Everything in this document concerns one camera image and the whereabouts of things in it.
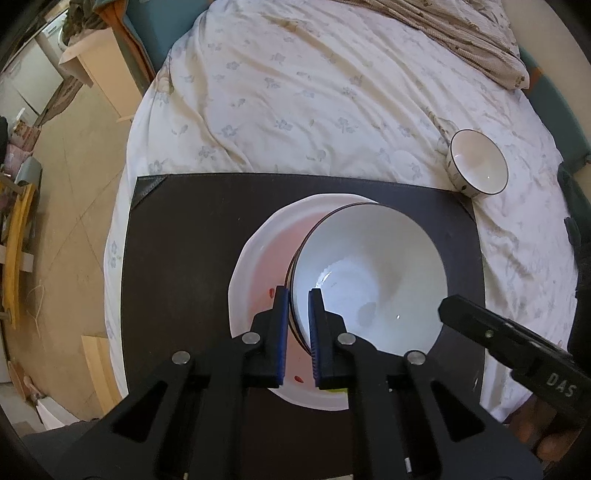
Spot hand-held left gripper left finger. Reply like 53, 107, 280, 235
60, 285, 290, 480

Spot pink packages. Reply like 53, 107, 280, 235
4, 119, 41, 171

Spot light wooden bedside cabinet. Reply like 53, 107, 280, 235
59, 34, 144, 123

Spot white cabinet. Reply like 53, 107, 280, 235
0, 9, 70, 125

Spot person's right hand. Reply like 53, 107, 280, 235
508, 397, 583, 462

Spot beige patterned blanket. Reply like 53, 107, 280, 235
365, 0, 529, 89

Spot white floral bedsheet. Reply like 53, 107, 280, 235
105, 0, 580, 421

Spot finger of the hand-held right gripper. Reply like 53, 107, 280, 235
438, 295, 573, 370

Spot dark green cloth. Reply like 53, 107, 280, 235
556, 161, 591, 217

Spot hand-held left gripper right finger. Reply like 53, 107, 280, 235
307, 288, 543, 480

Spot black leather mat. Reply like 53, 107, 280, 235
121, 173, 485, 480

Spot pink strawberry ceramic plate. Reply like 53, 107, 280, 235
228, 194, 379, 411

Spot light wooden board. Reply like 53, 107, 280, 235
82, 335, 127, 418

